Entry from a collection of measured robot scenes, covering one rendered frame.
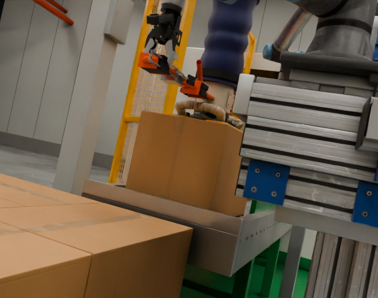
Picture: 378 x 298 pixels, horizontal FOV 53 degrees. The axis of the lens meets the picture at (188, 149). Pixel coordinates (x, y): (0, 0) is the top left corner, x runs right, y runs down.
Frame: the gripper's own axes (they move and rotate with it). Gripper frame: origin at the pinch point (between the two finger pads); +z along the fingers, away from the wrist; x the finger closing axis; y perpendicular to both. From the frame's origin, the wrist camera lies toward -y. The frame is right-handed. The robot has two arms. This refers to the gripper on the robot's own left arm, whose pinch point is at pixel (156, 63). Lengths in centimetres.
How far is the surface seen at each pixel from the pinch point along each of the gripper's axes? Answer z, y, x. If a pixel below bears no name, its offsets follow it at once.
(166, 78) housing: 2.5, 10.2, 0.7
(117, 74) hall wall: -169, 845, 637
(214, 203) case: 45, 35, -19
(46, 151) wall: 106, 811, 816
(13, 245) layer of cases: 53, -54, -9
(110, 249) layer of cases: 53, -36, -20
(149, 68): 2.8, -3.4, 0.0
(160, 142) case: 25.4, 30.8, 8.9
